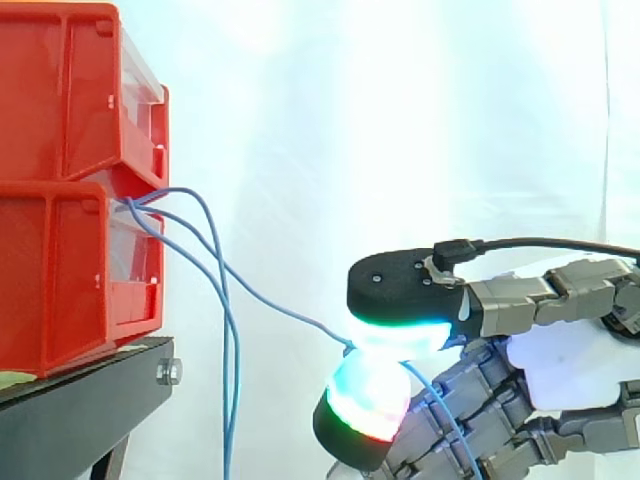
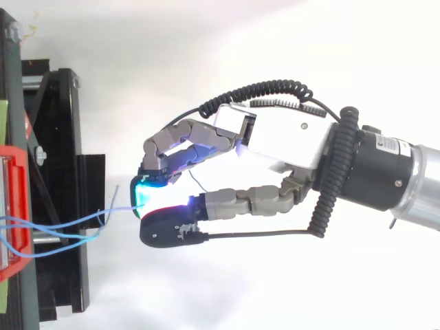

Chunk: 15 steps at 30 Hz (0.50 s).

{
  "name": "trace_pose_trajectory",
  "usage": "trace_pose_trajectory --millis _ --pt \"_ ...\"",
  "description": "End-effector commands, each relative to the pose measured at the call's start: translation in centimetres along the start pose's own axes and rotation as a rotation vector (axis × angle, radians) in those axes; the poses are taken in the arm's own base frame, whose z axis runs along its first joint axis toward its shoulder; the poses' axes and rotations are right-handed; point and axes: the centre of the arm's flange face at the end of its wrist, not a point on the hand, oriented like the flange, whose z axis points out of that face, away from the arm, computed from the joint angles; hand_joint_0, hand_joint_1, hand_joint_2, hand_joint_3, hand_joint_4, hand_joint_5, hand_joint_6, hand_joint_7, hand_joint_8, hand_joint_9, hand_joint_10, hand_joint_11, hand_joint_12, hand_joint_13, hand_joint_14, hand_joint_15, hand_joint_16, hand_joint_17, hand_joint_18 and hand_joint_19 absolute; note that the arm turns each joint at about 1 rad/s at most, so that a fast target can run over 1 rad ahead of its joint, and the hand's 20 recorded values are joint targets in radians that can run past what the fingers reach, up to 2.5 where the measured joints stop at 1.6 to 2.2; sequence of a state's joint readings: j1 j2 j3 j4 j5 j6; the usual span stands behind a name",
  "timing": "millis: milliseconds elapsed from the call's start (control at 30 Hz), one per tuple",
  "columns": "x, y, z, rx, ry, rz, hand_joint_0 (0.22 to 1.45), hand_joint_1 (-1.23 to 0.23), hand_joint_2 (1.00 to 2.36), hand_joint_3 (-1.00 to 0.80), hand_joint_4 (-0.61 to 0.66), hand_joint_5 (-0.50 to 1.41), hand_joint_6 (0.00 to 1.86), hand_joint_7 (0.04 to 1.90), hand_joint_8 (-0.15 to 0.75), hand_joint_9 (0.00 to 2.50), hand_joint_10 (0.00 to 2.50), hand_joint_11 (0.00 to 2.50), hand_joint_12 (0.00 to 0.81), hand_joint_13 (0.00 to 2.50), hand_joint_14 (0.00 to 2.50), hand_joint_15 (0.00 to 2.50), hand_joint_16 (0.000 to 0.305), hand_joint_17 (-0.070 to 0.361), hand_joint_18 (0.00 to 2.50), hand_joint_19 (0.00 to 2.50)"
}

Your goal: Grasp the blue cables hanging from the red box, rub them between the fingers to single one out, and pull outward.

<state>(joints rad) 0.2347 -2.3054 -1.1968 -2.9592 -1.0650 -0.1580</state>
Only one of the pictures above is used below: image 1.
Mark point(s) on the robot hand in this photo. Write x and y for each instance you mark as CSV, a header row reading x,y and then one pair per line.
x,y
560,365

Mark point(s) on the red plastic bin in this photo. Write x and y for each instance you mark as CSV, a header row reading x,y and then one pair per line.
x,y
30,280
35,95

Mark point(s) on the black stand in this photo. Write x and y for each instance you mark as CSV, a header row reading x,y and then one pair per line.
x,y
65,425

